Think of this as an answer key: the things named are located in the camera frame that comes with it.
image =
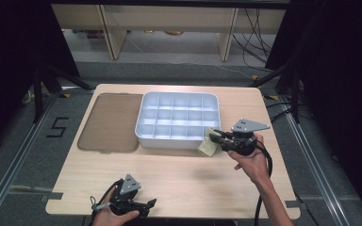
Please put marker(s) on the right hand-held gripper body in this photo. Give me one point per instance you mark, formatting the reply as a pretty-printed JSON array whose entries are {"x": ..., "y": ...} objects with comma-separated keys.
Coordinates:
[{"x": 243, "y": 138}]

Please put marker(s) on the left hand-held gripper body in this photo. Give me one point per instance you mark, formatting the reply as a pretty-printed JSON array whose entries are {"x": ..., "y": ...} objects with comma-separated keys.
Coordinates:
[{"x": 127, "y": 194}]

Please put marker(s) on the pale green sock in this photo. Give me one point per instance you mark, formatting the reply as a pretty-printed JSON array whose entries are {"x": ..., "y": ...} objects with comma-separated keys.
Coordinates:
[{"x": 210, "y": 147}]

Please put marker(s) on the white compartment storage box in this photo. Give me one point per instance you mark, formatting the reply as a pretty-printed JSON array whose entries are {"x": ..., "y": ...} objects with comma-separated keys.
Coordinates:
[{"x": 177, "y": 121}]

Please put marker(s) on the person's right hand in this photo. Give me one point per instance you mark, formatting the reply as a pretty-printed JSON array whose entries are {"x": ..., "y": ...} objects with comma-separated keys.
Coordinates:
[{"x": 253, "y": 164}]

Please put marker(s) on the person's left hand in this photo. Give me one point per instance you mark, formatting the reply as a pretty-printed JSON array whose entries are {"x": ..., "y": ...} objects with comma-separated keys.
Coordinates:
[{"x": 110, "y": 218}]

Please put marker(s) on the black metal stand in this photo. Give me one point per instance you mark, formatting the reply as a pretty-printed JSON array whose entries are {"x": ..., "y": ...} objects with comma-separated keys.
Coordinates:
[
  {"x": 287, "y": 88},
  {"x": 45, "y": 88}
]

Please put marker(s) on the brown translucent box lid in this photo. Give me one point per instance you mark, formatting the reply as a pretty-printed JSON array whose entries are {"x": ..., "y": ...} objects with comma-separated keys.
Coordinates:
[{"x": 110, "y": 124}]

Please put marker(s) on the black curtain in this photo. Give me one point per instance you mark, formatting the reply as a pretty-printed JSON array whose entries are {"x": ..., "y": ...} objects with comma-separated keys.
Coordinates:
[
  {"x": 9, "y": 62},
  {"x": 342, "y": 78}
]

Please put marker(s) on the light wooden desk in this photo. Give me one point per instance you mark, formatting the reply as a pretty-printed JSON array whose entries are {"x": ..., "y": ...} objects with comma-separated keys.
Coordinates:
[{"x": 169, "y": 19}]

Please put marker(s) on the aluminium floor rail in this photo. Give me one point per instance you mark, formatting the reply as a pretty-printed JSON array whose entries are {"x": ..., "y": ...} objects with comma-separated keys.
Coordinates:
[
  {"x": 15, "y": 163},
  {"x": 317, "y": 169}
]

